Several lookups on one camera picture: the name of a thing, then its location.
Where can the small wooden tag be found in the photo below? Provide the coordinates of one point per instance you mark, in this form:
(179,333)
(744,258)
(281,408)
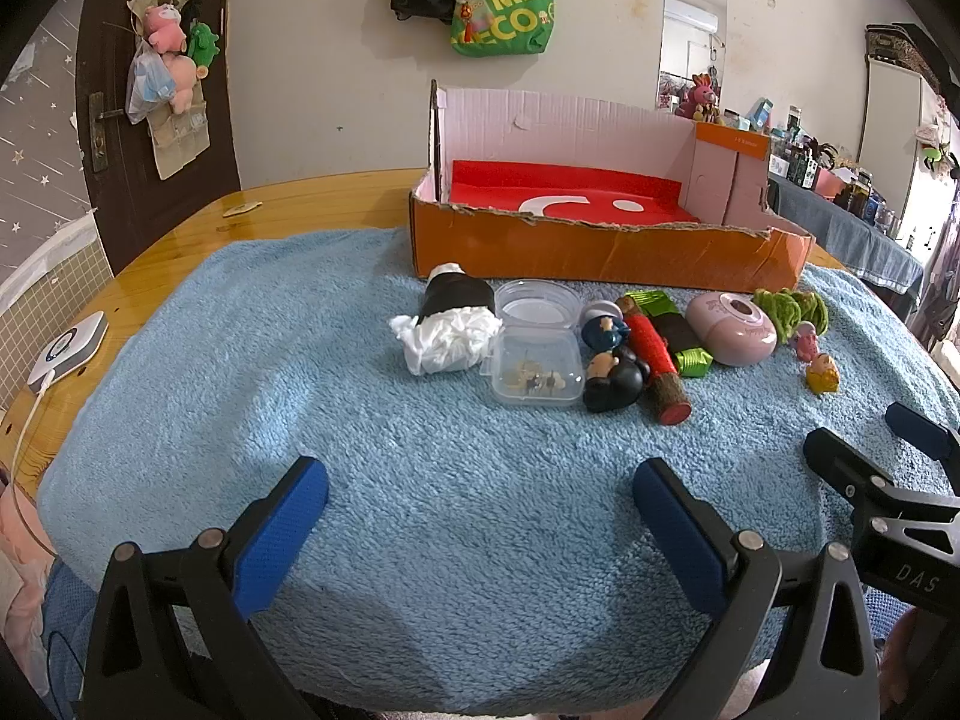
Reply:
(241,208)

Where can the dark brown door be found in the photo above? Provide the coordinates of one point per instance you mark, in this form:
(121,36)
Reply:
(112,187)

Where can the orange cardboard box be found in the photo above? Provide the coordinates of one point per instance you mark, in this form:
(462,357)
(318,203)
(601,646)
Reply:
(600,255)

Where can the red hanging charm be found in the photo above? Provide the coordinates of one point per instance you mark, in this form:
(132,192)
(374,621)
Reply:
(468,22)

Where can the green chenille coil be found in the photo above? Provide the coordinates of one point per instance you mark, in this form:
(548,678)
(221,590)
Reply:
(776,311)

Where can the green plush toy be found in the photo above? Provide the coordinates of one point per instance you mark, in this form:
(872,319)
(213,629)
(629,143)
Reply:
(202,45)

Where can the pale pink plush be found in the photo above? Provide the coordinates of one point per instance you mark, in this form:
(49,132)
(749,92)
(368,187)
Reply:
(184,79)

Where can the pink oval case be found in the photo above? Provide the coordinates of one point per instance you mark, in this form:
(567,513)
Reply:
(727,334)

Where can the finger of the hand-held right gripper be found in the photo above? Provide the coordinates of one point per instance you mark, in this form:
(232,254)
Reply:
(844,461)
(922,429)

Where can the side table with dark cloth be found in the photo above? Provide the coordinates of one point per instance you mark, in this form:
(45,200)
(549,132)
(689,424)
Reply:
(847,232)

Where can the red thread-wrapped stick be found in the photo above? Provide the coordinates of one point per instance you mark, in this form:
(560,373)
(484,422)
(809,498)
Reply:
(652,349)

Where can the white and black plush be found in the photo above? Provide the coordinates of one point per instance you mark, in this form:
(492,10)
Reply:
(457,292)

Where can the black packet with green ends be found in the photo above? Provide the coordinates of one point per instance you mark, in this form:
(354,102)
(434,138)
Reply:
(679,334)

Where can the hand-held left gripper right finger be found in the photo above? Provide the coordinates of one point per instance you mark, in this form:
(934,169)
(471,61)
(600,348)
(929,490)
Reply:
(679,532)

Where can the small pink figurine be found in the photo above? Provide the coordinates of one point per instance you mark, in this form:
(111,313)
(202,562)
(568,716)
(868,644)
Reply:
(805,341)

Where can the dark patterned case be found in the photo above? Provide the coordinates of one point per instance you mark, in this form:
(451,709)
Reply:
(900,45)

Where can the green chenille knot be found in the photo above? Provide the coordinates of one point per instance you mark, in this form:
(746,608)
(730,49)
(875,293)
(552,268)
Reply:
(814,307)

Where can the blue figurine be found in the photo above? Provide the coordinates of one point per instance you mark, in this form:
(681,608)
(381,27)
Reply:
(604,328)

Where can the blue fleece blanket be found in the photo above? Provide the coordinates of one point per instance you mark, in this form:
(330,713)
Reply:
(450,502)

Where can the square clear plastic box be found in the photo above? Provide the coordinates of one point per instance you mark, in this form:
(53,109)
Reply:
(536,360)

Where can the pink rabbit plush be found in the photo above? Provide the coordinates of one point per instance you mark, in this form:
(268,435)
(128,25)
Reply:
(701,97)

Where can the white flat device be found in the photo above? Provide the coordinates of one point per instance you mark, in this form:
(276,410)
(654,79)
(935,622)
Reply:
(71,349)

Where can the cluster of bottles and boxes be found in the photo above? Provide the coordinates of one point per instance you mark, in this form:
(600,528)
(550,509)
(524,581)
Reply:
(810,154)

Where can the beige hanging organizer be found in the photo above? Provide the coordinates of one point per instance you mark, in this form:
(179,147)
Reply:
(176,142)

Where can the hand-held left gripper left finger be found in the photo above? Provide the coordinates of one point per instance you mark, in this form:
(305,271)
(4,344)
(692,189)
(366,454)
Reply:
(281,532)

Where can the black mouse figurine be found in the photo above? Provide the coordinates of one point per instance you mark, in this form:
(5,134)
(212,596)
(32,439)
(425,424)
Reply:
(615,386)

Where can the small yellow figurine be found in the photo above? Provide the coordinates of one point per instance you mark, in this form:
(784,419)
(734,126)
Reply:
(821,375)

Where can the red printed sheet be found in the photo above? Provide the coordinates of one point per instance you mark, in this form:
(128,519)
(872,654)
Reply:
(495,187)

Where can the round clear plastic container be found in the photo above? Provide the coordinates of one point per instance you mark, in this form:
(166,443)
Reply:
(536,307)

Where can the pink plush with hat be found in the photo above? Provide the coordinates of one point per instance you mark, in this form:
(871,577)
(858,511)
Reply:
(165,26)

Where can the clear plastic bag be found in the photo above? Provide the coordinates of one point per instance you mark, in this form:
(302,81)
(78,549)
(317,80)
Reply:
(146,86)

